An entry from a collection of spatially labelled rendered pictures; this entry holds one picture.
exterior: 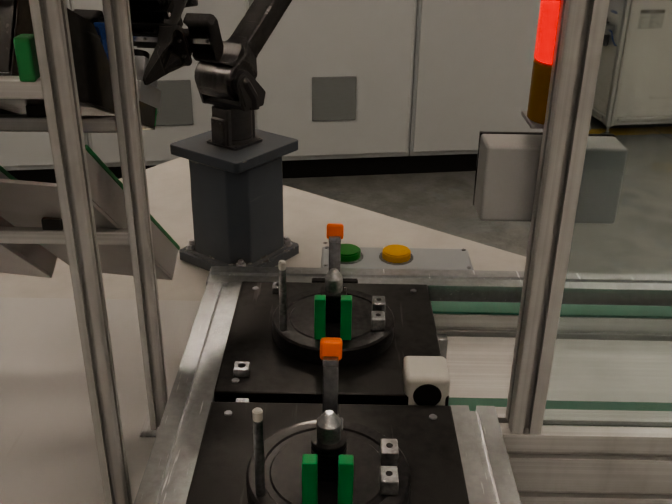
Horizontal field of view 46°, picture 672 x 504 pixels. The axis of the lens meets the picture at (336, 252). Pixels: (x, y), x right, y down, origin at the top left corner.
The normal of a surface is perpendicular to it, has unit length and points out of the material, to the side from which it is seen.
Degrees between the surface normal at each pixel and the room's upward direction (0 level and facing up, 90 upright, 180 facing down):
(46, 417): 0
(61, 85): 90
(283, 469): 0
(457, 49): 90
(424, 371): 0
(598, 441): 90
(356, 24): 90
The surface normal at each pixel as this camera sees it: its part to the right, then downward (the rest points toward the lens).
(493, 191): -0.01, 0.44
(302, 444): 0.01, -0.90
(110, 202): 0.98, 0.09
